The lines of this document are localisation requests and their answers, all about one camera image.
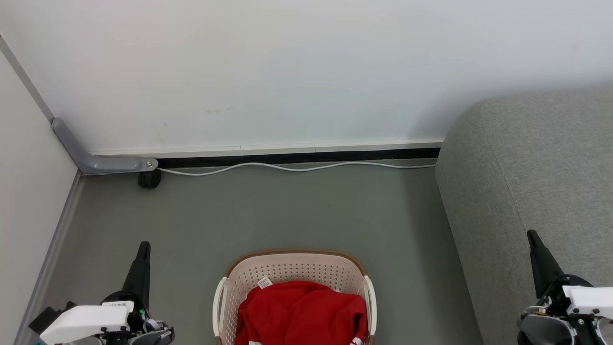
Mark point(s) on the grey metal partition foot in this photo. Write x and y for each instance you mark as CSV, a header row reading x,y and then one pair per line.
x,y
105,164

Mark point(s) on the beige perforated laundry basket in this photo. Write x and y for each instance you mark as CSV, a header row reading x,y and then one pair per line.
x,y
297,268

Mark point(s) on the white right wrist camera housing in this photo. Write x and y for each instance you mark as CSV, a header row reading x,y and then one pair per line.
x,y
591,298

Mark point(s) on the black caster wheel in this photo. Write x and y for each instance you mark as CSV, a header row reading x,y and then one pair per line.
x,y
149,179

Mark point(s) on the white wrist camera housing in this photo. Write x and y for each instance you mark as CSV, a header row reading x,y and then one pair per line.
x,y
81,321
591,298

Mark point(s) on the white wall base strip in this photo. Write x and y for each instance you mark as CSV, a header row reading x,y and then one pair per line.
x,y
287,149

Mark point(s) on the grey fabric sofa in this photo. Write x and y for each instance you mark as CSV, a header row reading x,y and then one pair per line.
x,y
527,167

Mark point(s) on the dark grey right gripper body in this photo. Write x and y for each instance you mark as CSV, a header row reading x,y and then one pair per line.
x,y
546,328

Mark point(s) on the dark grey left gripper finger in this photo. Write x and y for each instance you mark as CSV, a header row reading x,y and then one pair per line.
x,y
140,273

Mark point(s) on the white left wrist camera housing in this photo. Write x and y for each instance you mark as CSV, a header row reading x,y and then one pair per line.
x,y
81,321

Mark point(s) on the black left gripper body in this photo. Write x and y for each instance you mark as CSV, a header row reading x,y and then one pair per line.
x,y
153,333

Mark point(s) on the red jersey with white trim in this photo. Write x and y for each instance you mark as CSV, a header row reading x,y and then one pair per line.
x,y
301,316

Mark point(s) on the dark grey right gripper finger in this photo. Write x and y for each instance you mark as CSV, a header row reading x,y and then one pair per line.
x,y
543,266

